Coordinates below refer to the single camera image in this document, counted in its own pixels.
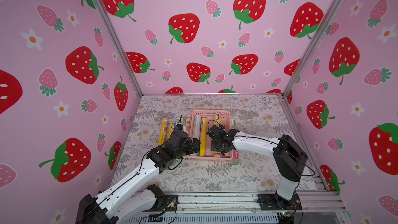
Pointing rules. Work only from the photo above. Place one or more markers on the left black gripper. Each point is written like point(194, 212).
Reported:
point(196, 146)

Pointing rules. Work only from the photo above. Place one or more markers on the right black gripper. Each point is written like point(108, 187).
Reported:
point(214, 140)

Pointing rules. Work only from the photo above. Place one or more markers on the white grape wrap roll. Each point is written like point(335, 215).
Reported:
point(235, 156)

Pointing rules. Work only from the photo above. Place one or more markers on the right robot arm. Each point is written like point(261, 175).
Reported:
point(290, 158)

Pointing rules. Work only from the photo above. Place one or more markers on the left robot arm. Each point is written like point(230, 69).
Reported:
point(119, 203)

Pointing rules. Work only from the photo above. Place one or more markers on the pink plastic basket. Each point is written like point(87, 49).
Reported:
point(210, 155)

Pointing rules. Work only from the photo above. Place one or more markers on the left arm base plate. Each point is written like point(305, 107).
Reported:
point(167, 203)

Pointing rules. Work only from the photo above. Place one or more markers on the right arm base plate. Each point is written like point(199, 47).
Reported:
point(273, 202)

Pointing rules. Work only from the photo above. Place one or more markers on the aluminium frame rail front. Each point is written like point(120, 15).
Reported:
point(311, 201)

